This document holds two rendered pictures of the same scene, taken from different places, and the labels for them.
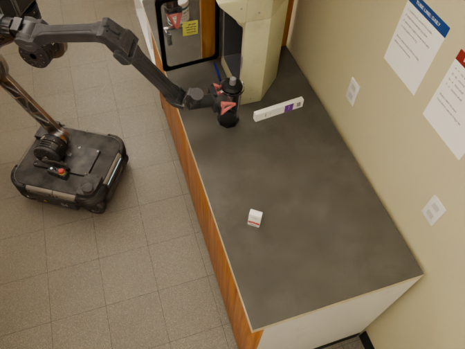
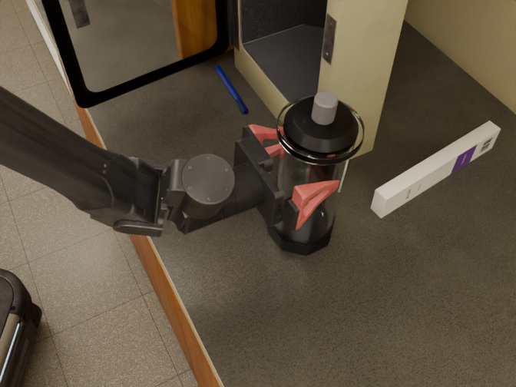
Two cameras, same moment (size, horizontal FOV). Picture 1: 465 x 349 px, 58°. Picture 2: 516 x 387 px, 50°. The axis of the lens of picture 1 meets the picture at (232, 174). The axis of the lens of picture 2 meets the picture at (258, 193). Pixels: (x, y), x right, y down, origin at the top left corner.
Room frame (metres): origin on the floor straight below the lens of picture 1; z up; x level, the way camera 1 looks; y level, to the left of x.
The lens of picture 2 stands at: (0.88, 0.16, 1.65)
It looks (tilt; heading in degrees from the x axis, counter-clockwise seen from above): 52 degrees down; 353
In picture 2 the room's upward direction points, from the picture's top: straight up
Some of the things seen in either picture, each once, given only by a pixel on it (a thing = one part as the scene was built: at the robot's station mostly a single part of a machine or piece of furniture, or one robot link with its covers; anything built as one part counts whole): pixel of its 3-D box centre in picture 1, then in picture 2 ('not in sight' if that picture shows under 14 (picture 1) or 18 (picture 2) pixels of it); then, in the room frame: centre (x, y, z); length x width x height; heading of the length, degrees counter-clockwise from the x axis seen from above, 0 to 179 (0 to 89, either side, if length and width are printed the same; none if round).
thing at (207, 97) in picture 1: (207, 100); (239, 188); (1.32, 0.13, 1.12); 0.10 x 0.07 x 0.07; 22
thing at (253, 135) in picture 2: (220, 93); (276, 153); (1.37, 0.08, 1.11); 0.09 x 0.07 x 0.07; 112
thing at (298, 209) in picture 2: (224, 103); (301, 188); (1.31, 0.05, 1.11); 0.09 x 0.07 x 0.07; 112
